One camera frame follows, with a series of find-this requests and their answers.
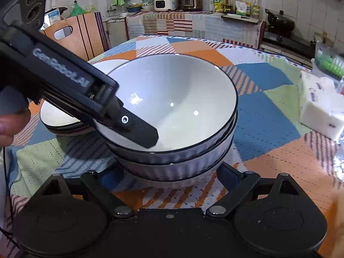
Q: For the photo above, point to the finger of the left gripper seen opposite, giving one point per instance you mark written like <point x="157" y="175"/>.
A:
<point x="128" y="125"/>

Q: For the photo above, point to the black wok on stove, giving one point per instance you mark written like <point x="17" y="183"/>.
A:
<point x="279" y="21"/>

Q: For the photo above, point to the oil bottle yellow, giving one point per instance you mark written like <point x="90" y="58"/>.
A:
<point x="256" y="9"/>

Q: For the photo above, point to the white tissue pack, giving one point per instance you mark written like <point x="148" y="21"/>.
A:
<point x="321" y="106"/>

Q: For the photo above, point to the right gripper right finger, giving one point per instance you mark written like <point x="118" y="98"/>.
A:
<point x="239" y="186"/>

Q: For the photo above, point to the white rice cooker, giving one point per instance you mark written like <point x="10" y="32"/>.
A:
<point x="165" y="5"/>

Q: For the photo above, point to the patchwork counter cloth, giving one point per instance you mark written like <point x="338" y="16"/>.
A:
<point x="204" y="25"/>

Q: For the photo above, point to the person's left hand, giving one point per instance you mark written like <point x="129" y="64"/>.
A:
<point x="11" y="125"/>

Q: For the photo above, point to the white oval plate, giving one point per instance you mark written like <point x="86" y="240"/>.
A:
<point x="61" y="123"/>

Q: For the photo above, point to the clear container green items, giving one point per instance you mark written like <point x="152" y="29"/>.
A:
<point x="327" y="63"/>

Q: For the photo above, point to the wooden chair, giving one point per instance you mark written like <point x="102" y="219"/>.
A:
<point x="84" y="35"/>

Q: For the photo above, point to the colourful checked tablecloth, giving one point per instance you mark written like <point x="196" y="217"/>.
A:
<point x="269" y="139"/>

